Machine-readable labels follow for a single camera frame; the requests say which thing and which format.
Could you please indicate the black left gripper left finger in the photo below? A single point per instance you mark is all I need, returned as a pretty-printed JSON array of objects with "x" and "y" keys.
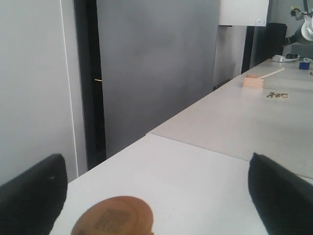
[{"x": 31, "y": 202}]

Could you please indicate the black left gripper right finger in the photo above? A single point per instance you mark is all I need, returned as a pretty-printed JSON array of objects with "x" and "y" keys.
[{"x": 283, "y": 200}]

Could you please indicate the dark soy sauce bottle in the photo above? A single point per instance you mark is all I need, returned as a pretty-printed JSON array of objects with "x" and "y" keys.
[{"x": 120, "y": 215}]

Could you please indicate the scattered small brown bits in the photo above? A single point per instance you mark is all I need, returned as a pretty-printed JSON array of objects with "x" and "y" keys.
[{"x": 277, "y": 95}]

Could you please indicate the small wooden box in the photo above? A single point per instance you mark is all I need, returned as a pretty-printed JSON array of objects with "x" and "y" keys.
[{"x": 253, "y": 81}]

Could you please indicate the wooden stick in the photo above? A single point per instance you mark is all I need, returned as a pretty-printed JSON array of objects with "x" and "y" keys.
[{"x": 272, "y": 73}]

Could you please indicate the blue small container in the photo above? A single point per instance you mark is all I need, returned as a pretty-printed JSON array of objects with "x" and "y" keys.
[{"x": 304, "y": 65}]

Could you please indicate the white board on wall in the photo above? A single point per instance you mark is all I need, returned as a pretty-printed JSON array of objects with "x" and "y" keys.
[{"x": 243, "y": 12}]

